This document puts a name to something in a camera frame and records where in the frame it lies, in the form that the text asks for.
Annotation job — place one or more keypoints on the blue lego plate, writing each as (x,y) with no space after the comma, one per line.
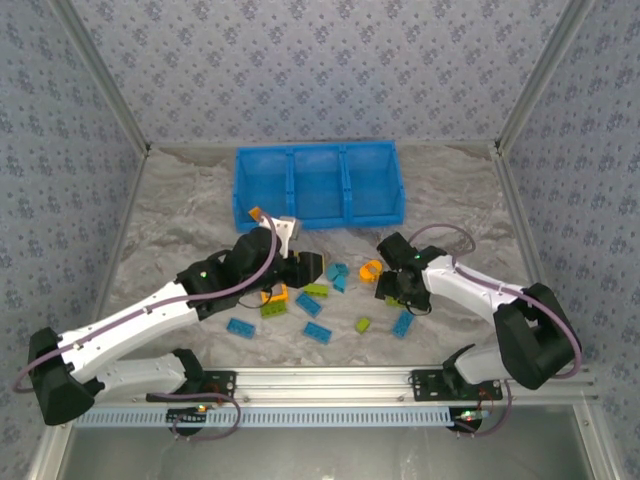
(403,324)
(317,332)
(240,328)
(308,304)

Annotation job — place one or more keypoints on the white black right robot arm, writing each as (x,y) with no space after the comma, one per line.
(470,285)

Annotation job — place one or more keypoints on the small blue lego slope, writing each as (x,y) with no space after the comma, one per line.
(340,283)
(343,268)
(332,272)

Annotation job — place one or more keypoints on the blue plastic bin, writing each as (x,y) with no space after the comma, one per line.
(317,185)
(375,185)
(260,175)

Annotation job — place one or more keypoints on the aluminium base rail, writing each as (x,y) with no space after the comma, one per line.
(325,382)

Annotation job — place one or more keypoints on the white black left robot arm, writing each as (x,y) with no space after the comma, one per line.
(125,320)

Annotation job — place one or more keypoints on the orange lego window frame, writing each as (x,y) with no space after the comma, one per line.
(285,295)

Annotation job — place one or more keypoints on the aluminium side rail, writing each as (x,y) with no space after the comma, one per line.
(120,240)
(520,225)

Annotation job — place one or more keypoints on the small black electronics board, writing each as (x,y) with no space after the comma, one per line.
(465,417)
(187,417)

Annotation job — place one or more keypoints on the small green lego brick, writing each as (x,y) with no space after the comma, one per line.
(363,325)
(393,301)

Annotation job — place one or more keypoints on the orange round lego piece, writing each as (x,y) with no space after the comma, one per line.
(365,275)

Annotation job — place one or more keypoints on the aluminium frame post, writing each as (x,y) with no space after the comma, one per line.
(545,75)
(100,75)

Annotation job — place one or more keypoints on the small orange lego piece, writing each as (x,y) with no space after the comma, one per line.
(255,214)

